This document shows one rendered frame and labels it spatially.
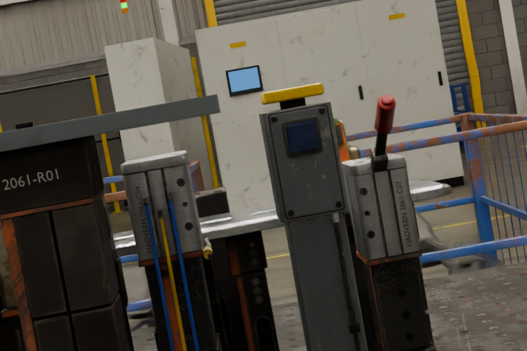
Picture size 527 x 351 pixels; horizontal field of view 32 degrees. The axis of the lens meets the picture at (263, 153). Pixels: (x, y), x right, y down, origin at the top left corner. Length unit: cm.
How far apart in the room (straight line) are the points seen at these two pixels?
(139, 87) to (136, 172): 809
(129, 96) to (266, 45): 145
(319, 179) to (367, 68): 824
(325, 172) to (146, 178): 25
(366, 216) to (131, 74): 813
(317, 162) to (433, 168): 836
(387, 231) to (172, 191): 26
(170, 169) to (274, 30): 807
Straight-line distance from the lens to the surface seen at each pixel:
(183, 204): 107
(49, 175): 91
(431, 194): 122
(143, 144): 915
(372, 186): 108
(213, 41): 911
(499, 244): 314
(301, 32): 912
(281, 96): 91
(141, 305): 316
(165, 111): 87
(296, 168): 91
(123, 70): 918
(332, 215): 92
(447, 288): 197
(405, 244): 110
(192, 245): 107
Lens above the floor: 115
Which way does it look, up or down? 3 degrees down
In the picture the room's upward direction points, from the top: 10 degrees counter-clockwise
